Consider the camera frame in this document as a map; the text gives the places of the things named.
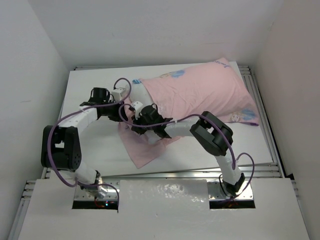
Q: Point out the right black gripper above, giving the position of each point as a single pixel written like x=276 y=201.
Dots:
x=140 y=130

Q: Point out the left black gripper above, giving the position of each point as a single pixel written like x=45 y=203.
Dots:
x=116 y=117

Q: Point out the white pillow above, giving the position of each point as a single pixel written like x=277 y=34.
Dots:
x=140 y=93

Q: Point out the pink printed pillowcase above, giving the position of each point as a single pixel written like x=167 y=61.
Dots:
x=213 y=86

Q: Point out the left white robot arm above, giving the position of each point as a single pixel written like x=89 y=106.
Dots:
x=61 y=143

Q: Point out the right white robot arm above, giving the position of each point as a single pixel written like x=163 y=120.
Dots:
x=211 y=133

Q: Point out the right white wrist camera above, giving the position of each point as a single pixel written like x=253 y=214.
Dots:
x=136 y=108

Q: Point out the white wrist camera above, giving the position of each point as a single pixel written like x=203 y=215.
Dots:
x=136 y=108
x=118 y=94

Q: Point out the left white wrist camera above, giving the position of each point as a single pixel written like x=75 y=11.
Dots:
x=118 y=94

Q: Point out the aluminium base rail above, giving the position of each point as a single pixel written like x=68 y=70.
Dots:
x=196 y=186

